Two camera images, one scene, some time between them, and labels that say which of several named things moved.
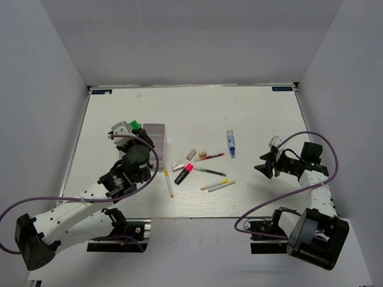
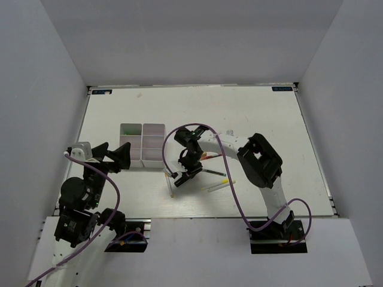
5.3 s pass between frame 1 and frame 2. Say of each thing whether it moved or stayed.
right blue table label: stayed
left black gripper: moved
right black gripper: moved
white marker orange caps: stayed
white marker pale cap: stayed
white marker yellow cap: stayed
